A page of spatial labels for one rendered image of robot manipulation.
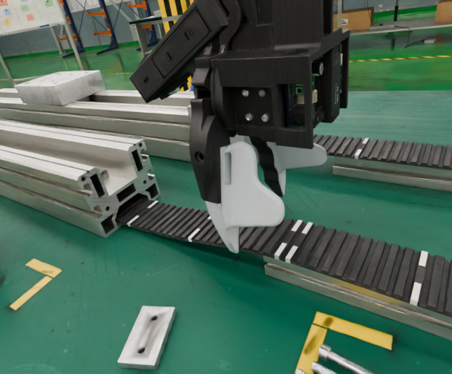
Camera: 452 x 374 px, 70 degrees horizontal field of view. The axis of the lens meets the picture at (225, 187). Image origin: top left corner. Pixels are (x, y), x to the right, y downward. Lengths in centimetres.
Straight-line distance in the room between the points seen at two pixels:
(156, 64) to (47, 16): 587
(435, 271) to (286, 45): 19
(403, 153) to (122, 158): 34
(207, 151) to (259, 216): 6
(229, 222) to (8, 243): 33
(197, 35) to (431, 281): 23
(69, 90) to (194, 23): 54
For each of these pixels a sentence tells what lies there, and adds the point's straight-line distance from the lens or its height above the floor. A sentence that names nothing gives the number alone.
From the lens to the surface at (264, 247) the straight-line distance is 29.
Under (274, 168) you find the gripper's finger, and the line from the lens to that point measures 30.
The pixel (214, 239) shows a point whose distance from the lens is 32.
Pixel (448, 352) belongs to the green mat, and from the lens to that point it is 28.
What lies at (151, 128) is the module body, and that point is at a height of 84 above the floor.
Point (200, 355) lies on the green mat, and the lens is 27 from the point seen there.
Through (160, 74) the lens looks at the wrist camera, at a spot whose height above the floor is 96.
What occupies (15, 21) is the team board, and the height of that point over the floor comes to 110.
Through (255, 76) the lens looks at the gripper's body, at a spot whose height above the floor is 96.
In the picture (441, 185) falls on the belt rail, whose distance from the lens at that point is 43.
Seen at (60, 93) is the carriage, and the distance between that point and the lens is 73.
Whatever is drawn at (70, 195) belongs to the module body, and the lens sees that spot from 41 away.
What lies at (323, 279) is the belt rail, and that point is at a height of 80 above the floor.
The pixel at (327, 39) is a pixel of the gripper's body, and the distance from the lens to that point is 20.
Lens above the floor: 101
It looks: 31 degrees down
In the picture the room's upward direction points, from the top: 11 degrees counter-clockwise
